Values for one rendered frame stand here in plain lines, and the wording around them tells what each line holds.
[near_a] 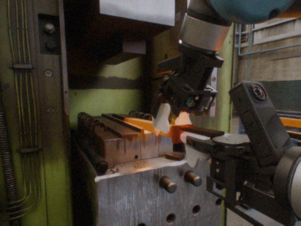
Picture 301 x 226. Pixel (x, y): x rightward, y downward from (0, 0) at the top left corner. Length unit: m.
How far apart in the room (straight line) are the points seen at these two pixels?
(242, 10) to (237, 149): 0.16
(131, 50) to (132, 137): 0.26
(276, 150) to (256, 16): 0.15
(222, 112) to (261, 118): 0.65
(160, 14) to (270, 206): 0.48
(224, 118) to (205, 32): 0.63
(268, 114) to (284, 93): 8.69
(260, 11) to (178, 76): 0.21
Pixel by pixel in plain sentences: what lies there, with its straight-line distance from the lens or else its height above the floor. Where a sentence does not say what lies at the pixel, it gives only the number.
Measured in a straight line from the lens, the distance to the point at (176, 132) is 0.40.
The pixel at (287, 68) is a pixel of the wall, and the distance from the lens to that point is 9.00.
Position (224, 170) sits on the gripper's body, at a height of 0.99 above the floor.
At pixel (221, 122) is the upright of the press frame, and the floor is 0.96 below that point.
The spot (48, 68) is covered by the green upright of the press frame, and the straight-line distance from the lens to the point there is 0.63.
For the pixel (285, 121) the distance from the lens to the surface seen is 0.80.
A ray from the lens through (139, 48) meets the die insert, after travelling 0.65.
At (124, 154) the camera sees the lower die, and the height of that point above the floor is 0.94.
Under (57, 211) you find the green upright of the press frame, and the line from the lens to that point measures 0.72.
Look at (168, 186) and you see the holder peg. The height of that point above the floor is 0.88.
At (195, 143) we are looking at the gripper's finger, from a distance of 0.32.
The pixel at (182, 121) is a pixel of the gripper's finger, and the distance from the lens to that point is 0.46.
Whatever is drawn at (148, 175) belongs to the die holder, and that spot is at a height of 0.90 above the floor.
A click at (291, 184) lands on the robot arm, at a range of 0.25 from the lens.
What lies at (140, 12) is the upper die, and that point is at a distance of 0.56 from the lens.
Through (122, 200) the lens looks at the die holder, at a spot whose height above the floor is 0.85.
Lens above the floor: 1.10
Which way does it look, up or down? 7 degrees down
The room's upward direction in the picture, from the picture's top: straight up
